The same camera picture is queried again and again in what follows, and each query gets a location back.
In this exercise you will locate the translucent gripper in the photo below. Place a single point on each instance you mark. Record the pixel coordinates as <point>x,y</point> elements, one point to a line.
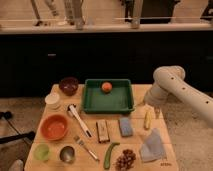
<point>154,109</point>

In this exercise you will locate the yellow banana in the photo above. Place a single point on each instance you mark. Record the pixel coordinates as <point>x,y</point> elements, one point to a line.
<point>147,120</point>

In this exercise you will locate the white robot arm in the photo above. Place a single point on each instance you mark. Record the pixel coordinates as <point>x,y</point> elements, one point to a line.
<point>170,80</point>

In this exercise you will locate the metal cup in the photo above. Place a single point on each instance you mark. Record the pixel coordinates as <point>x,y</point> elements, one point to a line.
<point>67,154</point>

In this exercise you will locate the small white cup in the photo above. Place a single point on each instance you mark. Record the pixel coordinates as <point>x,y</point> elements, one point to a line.
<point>52,100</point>

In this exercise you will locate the light green cup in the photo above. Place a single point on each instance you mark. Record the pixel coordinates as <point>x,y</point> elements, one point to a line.
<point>41,152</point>

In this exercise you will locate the blue sponge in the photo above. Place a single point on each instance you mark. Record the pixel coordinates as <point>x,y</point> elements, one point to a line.
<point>125,127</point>

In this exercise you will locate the blue folded cloth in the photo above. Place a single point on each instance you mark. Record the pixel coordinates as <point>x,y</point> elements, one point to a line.
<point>152,149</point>

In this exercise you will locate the orange fruit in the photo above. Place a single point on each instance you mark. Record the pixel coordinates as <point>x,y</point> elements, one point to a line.
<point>106,87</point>

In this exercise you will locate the green plastic tray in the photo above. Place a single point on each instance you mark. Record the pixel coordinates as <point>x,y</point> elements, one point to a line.
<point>118,101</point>

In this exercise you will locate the brown rectangular block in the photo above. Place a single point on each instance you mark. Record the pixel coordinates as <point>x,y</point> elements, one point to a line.
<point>102,131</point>

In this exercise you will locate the bunch of red grapes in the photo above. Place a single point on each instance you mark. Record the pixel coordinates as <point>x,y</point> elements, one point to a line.
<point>125,161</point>

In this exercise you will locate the green cucumber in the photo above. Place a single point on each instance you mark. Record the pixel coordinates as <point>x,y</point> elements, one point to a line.
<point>107,158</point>

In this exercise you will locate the dark red bowl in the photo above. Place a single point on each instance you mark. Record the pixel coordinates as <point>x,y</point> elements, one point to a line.
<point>68,85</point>

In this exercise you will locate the orange bowl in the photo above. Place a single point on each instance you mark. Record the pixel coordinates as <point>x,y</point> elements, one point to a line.
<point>54,127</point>

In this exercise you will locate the white handled kitchen tool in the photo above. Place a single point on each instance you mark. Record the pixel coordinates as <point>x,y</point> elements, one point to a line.
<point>72,110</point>

